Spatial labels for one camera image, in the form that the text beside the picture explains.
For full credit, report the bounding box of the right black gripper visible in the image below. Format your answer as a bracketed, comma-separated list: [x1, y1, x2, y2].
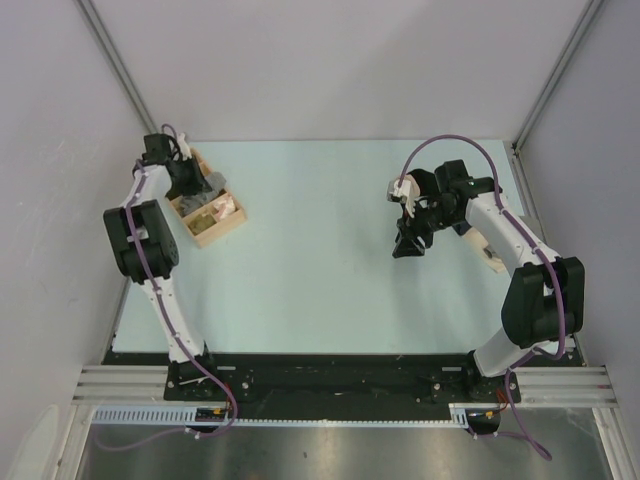
[393, 199, 462, 259]

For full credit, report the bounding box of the grey striped underwear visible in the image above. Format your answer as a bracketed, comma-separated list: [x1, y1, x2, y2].
[204, 171, 227, 198]

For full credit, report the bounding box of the wooden compartment organizer box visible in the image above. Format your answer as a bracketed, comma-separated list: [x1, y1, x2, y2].
[166, 147, 247, 248]

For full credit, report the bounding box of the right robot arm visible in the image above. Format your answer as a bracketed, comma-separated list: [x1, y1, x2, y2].
[387, 160, 585, 401]

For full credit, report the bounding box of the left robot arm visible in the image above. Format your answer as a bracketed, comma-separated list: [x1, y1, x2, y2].
[103, 133, 211, 364]

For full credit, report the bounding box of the grey rolled cloth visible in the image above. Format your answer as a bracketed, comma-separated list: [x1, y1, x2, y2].
[179, 192, 217, 217]

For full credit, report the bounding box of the pink white rolled cloth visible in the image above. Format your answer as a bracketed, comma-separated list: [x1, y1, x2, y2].
[210, 193, 237, 222]

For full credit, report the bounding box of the olive green rolled cloth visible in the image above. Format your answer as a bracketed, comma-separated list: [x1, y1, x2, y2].
[188, 213, 216, 236]

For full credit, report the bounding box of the black garment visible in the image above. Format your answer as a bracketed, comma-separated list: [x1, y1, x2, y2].
[409, 169, 440, 197]

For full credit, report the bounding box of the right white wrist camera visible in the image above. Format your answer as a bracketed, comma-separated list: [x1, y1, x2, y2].
[386, 174, 420, 218]

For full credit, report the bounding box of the white slotted cable duct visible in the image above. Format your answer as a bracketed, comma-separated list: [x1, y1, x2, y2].
[92, 405, 497, 428]

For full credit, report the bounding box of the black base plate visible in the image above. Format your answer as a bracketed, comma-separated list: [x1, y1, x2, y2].
[101, 349, 584, 409]

